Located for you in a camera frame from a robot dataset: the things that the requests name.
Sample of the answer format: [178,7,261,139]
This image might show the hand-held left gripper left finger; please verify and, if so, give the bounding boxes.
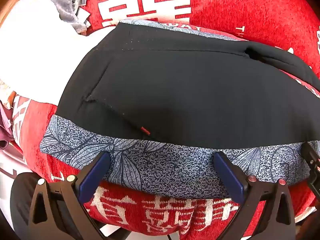
[27,151,112,240]

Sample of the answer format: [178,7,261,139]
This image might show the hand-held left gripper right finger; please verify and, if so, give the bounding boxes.
[212,151,297,240]

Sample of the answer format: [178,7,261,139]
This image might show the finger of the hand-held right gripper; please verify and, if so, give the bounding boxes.
[301,141,320,193]

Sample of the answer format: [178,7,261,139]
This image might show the blue leaf-patterned cloth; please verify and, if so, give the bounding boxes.
[39,19,316,200]

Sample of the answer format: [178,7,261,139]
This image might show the black pants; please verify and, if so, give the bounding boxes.
[55,22,320,149]

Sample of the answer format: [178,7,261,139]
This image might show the purple cloth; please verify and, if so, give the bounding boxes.
[0,100,15,151]

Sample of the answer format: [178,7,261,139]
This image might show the white cloth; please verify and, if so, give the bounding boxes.
[0,0,122,107]

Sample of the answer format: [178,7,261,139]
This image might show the red printed blanket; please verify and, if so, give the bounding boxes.
[12,0,320,238]

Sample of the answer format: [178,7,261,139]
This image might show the grey cloth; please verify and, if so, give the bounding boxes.
[35,0,91,35]

